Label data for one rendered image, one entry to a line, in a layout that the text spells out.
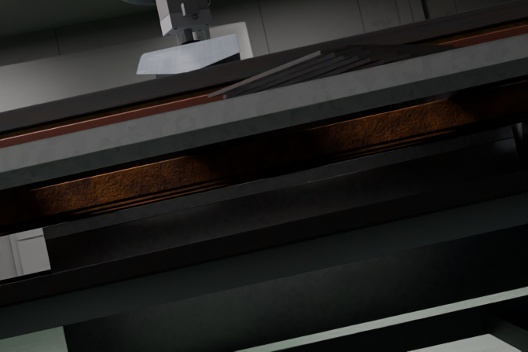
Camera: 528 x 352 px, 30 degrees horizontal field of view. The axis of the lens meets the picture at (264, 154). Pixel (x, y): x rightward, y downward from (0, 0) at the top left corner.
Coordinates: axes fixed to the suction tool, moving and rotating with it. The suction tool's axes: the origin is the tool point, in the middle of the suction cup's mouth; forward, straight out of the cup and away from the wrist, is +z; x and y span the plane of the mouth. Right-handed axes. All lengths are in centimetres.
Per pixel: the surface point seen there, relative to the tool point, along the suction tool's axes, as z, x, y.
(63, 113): 11.3, -26.2, -33.3
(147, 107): 12.8, -28.5, -20.3
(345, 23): -164, 849, 520
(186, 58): 4.7, -21.4, -9.4
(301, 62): 15, -64, -9
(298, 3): -198, 862, 470
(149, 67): 4.9, -19.3, -15.5
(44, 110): 10.2, -25.1, -35.9
